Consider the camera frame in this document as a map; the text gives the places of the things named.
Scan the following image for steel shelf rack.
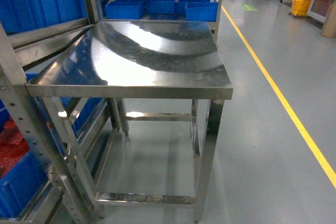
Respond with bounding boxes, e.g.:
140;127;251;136
1;0;104;223

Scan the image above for blue bin with red wrap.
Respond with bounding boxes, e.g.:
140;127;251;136
1;77;93;223

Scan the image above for red bubble wrap sheets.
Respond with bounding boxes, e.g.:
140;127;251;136
1;118;30;178

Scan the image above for small stainless steel table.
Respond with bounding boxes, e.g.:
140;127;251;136
27;20;233;223

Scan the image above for yellow mop bucket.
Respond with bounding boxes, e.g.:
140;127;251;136
291;0;311;17

